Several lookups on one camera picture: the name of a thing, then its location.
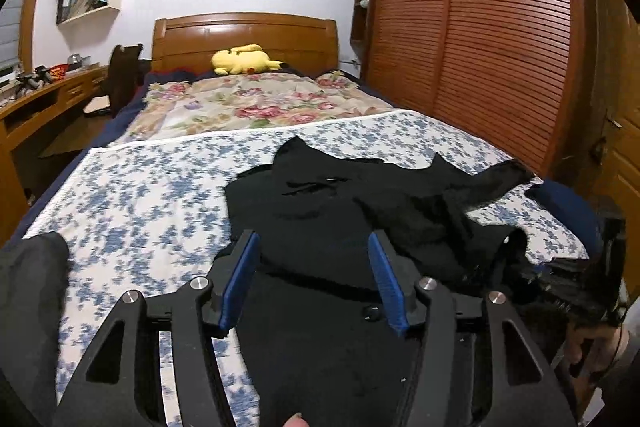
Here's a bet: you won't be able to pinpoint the wooden door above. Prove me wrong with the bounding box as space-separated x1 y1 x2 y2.
585 0 640 268

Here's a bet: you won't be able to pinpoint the blue floral bedspread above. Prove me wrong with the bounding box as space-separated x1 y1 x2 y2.
22 109 591 427

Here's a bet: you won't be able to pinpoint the wooden louvered wardrobe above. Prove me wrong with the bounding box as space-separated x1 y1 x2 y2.
350 0 608 188

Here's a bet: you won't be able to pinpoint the dark brown chair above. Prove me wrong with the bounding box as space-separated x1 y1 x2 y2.
82 44 147 118

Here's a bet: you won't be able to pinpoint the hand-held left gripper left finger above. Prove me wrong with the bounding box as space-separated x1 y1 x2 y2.
52 229 261 427

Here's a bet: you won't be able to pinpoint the dark grey cloth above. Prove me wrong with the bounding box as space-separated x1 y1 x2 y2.
0 231 71 410

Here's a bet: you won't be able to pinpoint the pink floral quilt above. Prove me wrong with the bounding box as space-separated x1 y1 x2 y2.
107 71 396 146

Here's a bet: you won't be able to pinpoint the black cable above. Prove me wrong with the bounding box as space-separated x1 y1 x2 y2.
602 302 629 375

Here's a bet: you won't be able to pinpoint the wooden headboard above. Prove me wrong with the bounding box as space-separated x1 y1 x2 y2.
151 13 341 78

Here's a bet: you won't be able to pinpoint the black desk gadget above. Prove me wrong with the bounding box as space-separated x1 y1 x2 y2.
14 66 57 95

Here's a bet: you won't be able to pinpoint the grey window blinds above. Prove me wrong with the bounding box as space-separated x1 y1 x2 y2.
0 0 32 75

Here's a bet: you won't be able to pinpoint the person's right hand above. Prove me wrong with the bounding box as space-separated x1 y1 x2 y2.
564 323 626 380

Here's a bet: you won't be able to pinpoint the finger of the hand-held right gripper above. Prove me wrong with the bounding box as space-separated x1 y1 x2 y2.
517 257 596 294

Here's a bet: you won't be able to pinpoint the wooden desk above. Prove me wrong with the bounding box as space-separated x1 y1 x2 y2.
0 64 112 248

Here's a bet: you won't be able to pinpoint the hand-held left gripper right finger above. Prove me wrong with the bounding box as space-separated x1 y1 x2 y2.
367 229 576 427

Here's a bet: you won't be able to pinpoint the yellow plush toy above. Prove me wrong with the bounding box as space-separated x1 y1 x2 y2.
211 43 283 76

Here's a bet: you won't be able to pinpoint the black garment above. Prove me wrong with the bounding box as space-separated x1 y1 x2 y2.
212 136 536 427

